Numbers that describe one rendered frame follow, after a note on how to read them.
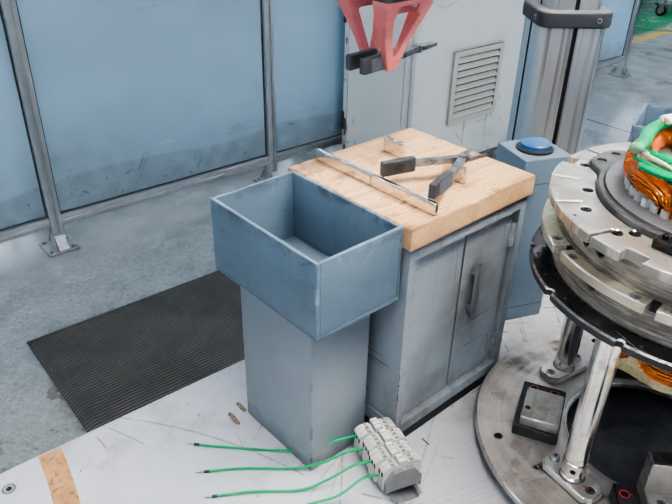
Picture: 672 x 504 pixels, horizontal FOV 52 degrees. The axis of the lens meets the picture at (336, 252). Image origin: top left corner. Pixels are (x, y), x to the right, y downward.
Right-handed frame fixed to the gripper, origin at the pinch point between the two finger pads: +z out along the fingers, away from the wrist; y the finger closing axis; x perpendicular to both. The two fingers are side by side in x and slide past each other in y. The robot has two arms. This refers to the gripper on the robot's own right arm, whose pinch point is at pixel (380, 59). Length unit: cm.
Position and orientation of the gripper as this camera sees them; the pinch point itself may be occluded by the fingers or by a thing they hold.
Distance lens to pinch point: 73.9
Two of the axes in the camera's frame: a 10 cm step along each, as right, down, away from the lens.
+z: -0.3, 8.5, 5.2
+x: 7.4, -3.3, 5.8
